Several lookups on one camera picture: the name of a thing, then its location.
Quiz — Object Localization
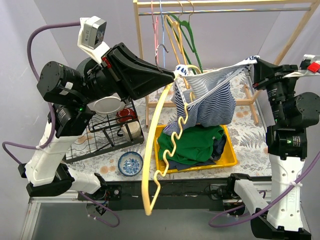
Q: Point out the black wire dish rack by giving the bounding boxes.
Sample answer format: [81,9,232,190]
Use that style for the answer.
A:
[62,101,145,164]

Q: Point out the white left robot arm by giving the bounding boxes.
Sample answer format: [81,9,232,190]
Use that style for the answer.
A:
[18,43,175,200]

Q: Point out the blue white patterned bowl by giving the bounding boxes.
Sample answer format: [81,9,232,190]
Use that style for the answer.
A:
[118,151,144,177]

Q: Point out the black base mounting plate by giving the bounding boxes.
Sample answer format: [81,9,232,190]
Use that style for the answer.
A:
[77,178,247,217]

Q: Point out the light blue wire hanger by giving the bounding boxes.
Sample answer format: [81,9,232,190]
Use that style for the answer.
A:
[159,0,166,68]

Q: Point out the dark green patterned plate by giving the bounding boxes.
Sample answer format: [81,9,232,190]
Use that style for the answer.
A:
[76,57,91,76]

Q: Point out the wooden yellow curved hanger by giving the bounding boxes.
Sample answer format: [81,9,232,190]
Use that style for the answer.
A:
[141,44,203,217]

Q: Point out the beige ceramic mug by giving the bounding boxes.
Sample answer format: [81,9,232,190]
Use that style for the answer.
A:
[121,121,142,142]

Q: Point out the white ceramic plate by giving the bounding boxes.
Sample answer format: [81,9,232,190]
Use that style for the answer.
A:
[93,96,122,115]

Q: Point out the yellow plastic hanger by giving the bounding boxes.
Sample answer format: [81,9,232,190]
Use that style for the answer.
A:
[164,14,191,65]

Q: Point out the green plastic hanger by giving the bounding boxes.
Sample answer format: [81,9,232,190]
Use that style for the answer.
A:
[170,0,203,73]

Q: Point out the wooden clothes rack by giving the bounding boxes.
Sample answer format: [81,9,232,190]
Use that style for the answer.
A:
[132,0,320,128]

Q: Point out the navy white striped tank top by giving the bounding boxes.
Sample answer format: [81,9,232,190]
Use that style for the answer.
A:
[171,55,260,130]

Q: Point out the pink wire hanger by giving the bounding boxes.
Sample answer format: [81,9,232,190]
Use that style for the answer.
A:
[150,0,159,51]

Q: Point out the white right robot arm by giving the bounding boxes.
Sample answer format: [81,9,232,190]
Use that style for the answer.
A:
[223,59,320,240]

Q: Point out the navy blue tank top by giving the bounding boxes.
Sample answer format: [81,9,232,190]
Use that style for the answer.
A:
[168,134,227,171]

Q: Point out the green tank top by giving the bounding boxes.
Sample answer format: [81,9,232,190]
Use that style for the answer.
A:
[157,124,225,165]

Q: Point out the yellow plastic tray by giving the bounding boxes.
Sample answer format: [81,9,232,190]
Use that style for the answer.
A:
[153,125,238,174]

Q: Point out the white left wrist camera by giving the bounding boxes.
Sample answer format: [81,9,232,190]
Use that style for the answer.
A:
[77,16,110,65]

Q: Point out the red cup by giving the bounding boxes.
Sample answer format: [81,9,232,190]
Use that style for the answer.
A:
[116,107,137,123]

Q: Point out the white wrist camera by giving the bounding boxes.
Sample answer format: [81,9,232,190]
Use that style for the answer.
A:
[282,53,320,79]
[77,16,110,65]

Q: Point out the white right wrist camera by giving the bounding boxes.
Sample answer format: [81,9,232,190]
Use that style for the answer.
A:
[282,53,320,79]

